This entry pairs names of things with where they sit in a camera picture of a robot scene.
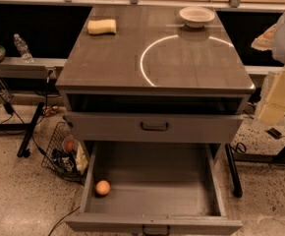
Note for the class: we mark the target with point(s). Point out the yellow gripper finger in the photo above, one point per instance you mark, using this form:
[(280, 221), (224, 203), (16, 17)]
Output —
[(264, 41), (271, 108)]

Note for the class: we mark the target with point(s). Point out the orange fruit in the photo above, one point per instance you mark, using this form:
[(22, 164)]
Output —
[(102, 188)]

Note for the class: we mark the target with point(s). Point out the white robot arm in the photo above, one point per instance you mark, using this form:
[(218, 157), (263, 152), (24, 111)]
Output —
[(278, 44)]

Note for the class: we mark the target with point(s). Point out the grey drawer cabinet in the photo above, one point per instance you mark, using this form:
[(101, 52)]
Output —
[(154, 64)]

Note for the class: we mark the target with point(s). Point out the open grey lower drawer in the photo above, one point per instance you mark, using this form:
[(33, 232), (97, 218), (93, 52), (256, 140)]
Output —
[(155, 188)]

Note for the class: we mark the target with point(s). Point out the black power adapter right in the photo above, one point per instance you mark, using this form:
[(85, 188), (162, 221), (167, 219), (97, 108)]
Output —
[(274, 133)]

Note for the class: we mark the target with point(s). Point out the white bowl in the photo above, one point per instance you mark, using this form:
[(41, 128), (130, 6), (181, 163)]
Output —
[(196, 17)]

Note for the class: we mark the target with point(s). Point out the black table leg right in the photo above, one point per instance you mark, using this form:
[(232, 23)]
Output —
[(237, 192)]

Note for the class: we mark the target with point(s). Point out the black table leg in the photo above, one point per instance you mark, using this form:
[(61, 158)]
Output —
[(237, 192), (23, 150)]

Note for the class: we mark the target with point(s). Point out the yellow sponge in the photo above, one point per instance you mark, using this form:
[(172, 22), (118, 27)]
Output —
[(101, 26)]

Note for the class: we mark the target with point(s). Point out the orange ball in basket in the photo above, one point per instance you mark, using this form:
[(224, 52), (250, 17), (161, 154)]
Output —
[(69, 146)]

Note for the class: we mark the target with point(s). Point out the grey side shelf left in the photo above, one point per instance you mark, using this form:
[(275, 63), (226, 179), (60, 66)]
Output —
[(41, 68)]

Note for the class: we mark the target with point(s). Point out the clear plastic water bottle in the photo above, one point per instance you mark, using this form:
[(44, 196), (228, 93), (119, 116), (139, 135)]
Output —
[(23, 48)]

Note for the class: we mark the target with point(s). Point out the black table leg left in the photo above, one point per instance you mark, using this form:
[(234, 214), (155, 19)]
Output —
[(23, 150)]

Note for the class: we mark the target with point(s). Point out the closed grey drawer with handle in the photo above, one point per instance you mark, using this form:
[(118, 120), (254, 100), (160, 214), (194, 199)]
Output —
[(159, 128)]

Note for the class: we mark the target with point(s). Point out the black wire basket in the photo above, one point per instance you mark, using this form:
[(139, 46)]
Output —
[(58, 160)]

